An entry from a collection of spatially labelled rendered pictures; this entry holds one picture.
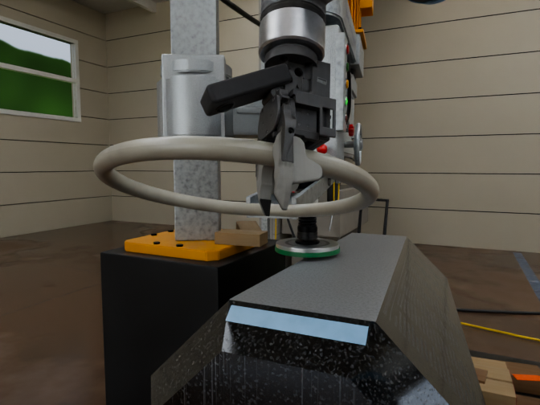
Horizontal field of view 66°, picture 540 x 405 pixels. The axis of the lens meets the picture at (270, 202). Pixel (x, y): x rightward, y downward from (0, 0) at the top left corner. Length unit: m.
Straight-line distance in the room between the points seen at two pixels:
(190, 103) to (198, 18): 0.37
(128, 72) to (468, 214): 6.35
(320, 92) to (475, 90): 5.64
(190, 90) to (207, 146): 1.24
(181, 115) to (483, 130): 4.88
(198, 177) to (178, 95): 0.35
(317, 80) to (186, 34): 1.34
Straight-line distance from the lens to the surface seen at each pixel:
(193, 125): 1.73
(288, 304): 0.93
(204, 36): 1.87
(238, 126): 1.83
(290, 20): 0.57
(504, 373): 2.18
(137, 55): 8.51
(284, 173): 0.48
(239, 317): 0.93
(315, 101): 0.54
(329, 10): 1.36
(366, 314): 0.89
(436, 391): 0.90
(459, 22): 6.37
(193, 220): 1.81
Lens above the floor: 1.11
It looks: 5 degrees down
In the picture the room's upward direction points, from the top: straight up
